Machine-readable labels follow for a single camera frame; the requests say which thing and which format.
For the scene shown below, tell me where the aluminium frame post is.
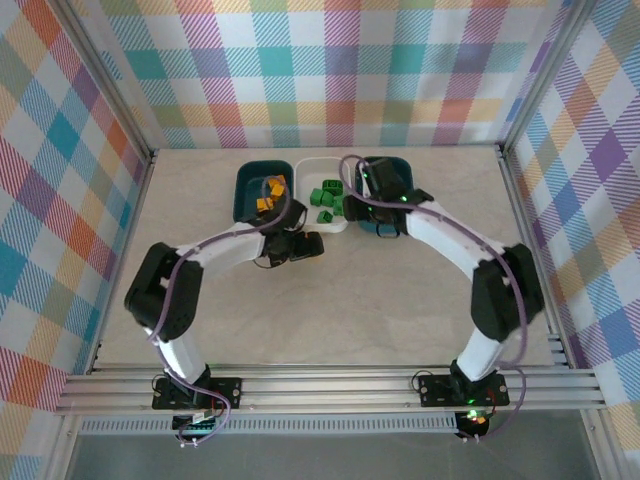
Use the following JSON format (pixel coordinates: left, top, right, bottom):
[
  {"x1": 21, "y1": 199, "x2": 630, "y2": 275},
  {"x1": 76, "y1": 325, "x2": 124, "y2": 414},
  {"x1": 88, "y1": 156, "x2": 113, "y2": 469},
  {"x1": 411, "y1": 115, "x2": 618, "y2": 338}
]
[
  {"x1": 497, "y1": 0, "x2": 599, "y2": 156},
  {"x1": 54, "y1": 0, "x2": 159, "y2": 161}
]

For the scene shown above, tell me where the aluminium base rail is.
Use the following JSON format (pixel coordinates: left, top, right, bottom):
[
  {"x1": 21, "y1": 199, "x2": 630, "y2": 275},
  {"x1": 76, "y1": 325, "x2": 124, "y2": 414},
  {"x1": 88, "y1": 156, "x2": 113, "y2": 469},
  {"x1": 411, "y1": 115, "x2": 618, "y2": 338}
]
[{"x1": 54, "y1": 362, "x2": 609, "y2": 416}]

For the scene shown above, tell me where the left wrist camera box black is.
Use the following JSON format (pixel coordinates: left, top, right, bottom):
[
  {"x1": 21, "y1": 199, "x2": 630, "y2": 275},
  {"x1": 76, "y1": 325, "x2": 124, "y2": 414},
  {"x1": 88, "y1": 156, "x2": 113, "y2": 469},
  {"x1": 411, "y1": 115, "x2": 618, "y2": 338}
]
[{"x1": 290, "y1": 229, "x2": 325, "y2": 262}]

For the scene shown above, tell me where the aluminium frame leg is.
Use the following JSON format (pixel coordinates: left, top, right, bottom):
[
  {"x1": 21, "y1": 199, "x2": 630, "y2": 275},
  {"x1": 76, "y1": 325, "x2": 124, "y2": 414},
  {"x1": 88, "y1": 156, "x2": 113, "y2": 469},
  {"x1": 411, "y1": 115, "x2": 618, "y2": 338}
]
[
  {"x1": 44, "y1": 414, "x2": 84, "y2": 480},
  {"x1": 582, "y1": 414, "x2": 626, "y2": 480}
]

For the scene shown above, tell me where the teal plastic container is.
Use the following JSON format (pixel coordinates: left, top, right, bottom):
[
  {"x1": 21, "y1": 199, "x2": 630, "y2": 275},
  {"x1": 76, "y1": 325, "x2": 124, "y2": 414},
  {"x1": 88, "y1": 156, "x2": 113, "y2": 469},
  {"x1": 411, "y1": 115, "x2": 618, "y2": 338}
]
[
  {"x1": 353, "y1": 155, "x2": 415, "y2": 235},
  {"x1": 232, "y1": 159, "x2": 296, "y2": 224}
]

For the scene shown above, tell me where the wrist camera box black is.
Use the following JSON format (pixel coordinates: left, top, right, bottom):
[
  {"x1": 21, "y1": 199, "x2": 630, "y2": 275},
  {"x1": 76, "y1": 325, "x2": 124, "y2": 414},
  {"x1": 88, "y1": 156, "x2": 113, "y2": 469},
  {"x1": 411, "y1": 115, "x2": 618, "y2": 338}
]
[
  {"x1": 344, "y1": 194, "x2": 374, "y2": 224},
  {"x1": 290, "y1": 229, "x2": 325, "y2": 262}
]

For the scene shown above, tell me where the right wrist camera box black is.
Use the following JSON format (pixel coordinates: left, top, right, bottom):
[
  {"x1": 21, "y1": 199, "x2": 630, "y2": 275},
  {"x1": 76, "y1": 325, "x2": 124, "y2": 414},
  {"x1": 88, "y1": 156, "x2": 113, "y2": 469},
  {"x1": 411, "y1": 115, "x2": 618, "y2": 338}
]
[{"x1": 344, "y1": 194, "x2": 374, "y2": 224}]

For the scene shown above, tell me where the black controller box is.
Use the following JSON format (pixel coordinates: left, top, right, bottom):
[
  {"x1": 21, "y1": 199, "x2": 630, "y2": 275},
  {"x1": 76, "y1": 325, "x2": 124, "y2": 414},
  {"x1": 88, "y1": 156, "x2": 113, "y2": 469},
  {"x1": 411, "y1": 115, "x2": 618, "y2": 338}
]
[
  {"x1": 172, "y1": 412, "x2": 221, "y2": 437},
  {"x1": 455, "y1": 409, "x2": 494, "y2": 440}
]

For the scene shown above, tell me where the aluminium side rail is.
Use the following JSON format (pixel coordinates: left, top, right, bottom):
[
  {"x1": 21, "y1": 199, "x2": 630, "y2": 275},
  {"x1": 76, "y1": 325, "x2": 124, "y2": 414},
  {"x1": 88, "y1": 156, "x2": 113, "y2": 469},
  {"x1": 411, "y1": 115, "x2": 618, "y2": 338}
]
[
  {"x1": 497, "y1": 142, "x2": 576, "y2": 371},
  {"x1": 87, "y1": 149, "x2": 157, "y2": 375}
]

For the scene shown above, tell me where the perforated grey cable duct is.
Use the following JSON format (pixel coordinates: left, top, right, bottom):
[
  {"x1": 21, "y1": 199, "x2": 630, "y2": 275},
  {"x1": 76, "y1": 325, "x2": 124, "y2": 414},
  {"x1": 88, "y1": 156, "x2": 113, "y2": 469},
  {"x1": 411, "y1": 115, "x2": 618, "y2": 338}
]
[{"x1": 79, "y1": 418, "x2": 459, "y2": 435}]

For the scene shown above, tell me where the white plastic container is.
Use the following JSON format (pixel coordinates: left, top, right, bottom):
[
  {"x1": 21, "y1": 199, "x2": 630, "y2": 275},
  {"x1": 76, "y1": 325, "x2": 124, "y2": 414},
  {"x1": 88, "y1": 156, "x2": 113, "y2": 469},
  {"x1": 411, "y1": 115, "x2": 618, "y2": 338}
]
[{"x1": 293, "y1": 156, "x2": 351, "y2": 235}]

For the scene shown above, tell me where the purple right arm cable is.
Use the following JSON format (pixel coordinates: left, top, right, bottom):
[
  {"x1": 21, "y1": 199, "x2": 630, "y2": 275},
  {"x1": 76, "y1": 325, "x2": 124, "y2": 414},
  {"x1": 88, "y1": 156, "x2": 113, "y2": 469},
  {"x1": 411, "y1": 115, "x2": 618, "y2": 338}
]
[{"x1": 339, "y1": 154, "x2": 529, "y2": 444}]

